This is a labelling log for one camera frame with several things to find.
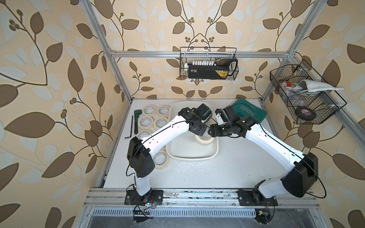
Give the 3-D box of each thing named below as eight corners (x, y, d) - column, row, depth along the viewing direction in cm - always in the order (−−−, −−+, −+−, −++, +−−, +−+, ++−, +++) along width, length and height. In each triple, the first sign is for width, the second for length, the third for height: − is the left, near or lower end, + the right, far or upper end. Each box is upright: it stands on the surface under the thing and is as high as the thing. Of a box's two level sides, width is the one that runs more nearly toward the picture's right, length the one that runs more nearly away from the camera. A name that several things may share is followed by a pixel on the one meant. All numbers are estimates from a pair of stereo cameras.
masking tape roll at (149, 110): (142, 116, 111) (141, 114, 109) (144, 106, 117) (144, 104, 116) (155, 116, 111) (154, 114, 109) (157, 106, 117) (156, 104, 116)
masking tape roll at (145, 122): (136, 129, 103) (136, 128, 101) (140, 117, 110) (139, 116, 108) (152, 129, 103) (151, 128, 101) (154, 117, 110) (153, 116, 108)
